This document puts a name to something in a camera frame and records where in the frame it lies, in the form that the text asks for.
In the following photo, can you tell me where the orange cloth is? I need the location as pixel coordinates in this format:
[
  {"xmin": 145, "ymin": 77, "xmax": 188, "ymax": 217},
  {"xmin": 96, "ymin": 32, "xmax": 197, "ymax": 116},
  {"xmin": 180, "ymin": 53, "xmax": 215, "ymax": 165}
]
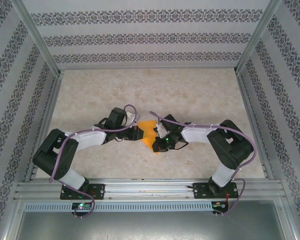
[{"xmin": 137, "ymin": 120, "xmax": 163, "ymax": 156}]

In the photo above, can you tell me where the grey metal sheet panel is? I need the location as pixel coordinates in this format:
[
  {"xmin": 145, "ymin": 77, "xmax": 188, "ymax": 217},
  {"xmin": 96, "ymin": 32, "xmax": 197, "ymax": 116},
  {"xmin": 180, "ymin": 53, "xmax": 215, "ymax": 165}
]
[{"xmin": 14, "ymin": 211, "xmax": 297, "ymax": 240}]

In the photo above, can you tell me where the small circuit board with LED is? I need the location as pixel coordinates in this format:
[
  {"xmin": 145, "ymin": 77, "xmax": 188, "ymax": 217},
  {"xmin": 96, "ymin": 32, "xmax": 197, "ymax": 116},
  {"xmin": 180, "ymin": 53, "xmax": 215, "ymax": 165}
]
[
  {"xmin": 212, "ymin": 200, "xmax": 230, "ymax": 210},
  {"xmin": 71, "ymin": 201, "xmax": 92, "ymax": 211}
]

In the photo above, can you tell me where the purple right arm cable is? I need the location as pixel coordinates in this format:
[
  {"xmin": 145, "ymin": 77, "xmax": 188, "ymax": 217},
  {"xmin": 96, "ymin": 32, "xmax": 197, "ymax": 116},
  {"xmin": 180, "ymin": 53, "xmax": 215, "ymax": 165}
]
[{"xmin": 149, "ymin": 111, "xmax": 256, "ymax": 218}]

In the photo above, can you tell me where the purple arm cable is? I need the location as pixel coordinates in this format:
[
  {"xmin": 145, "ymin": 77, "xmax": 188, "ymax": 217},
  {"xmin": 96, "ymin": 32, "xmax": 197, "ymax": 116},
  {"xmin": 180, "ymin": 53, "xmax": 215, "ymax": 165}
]
[
  {"xmin": 149, "ymin": 111, "xmax": 256, "ymax": 218},
  {"xmin": 48, "ymin": 104, "xmax": 138, "ymax": 220}
]

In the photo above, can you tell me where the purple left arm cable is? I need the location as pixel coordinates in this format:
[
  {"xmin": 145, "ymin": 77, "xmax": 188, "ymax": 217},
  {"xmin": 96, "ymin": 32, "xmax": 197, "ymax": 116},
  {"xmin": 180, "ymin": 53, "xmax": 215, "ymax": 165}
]
[{"xmin": 48, "ymin": 104, "xmax": 138, "ymax": 220}]

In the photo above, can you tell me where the aluminium mounting rail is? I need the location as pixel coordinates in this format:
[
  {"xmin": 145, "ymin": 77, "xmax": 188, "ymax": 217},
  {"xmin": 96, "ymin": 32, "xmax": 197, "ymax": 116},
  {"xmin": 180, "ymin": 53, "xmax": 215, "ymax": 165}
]
[{"xmin": 13, "ymin": 177, "xmax": 286, "ymax": 201}]

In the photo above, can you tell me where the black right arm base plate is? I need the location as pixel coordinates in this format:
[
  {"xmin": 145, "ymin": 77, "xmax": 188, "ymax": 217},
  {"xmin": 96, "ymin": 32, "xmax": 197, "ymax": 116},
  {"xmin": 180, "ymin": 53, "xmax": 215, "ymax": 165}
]
[{"xmin": 193, "ymin": 181, "xmax": 238, "ymax": 200}]

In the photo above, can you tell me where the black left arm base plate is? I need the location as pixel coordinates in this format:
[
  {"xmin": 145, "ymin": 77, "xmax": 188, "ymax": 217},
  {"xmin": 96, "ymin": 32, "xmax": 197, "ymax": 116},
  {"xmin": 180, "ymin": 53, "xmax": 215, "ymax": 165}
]
[{"xmin": 60, "ymin": 183, "xmax": 106, "ymax": 201}]

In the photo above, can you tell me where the slotted grey cable duct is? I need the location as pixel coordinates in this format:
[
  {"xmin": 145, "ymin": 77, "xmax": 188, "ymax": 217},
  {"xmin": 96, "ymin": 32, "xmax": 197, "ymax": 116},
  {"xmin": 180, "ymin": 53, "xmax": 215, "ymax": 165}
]
[{"xmin": 23, "ymin": 201, "xmax": 213, "ymax": 213}]

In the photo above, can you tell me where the aluminium side rail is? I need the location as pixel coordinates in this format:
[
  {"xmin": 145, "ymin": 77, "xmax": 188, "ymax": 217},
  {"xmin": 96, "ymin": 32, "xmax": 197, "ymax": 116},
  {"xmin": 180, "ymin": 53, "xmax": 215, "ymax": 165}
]
[
  {"xmin": 24, "ymin": 71, "xmax": 66, "ymax": 182},
  {"xmin": 236, "ymin": 72, "xmax": 275, "ymax": 180}
]

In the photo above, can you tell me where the aluminium frame post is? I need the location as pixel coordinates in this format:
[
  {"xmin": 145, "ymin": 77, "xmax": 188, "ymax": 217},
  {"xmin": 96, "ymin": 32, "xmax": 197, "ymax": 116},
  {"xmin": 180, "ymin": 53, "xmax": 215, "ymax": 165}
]
[
  {"xmin": 233, "ymin": 0, "xmax": 283, "ymax": 74},
  {"xmin": 11, "ymin": 0, "xmax": 65, "ymax": 76}
]

